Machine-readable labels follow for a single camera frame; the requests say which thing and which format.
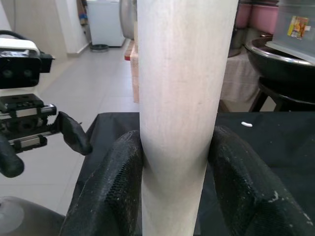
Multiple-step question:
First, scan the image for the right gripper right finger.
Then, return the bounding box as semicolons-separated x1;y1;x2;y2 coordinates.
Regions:
208;125;315;236

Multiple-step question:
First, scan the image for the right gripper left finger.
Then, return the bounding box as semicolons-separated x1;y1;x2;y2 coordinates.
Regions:
60;130;143;236

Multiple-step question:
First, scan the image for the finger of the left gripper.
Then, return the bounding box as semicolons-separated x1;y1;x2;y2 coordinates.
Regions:
58;112;93;155
0;134;25;179

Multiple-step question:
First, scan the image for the white plastic table leg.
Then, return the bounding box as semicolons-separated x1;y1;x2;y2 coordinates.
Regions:
136;0;240;236

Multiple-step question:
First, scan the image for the black tablecloth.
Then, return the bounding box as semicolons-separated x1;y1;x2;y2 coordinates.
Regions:
73;112;315;236

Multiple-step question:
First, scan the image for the black wooden stool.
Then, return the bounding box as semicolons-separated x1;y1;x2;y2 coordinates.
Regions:
250;76;315;113

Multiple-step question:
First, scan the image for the white appliance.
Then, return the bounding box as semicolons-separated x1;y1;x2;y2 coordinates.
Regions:
87;0;126;48

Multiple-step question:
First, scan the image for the black round wok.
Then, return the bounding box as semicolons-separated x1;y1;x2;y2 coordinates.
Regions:
245;36;315;86

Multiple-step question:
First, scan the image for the large silver metal pot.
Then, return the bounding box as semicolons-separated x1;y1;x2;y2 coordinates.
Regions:
119;0;138;40

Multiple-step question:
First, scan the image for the pink plastic pot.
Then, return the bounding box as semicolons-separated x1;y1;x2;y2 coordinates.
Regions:
235;2;253;28
251;3;279;34

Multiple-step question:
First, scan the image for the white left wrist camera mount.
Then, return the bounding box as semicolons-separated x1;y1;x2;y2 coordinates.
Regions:
0;36;55;99

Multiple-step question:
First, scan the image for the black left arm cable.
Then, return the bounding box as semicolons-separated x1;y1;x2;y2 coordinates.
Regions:
0;29;28;40

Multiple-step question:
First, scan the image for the black floor cable coil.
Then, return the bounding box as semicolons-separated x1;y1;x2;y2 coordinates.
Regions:
90;43;109;52

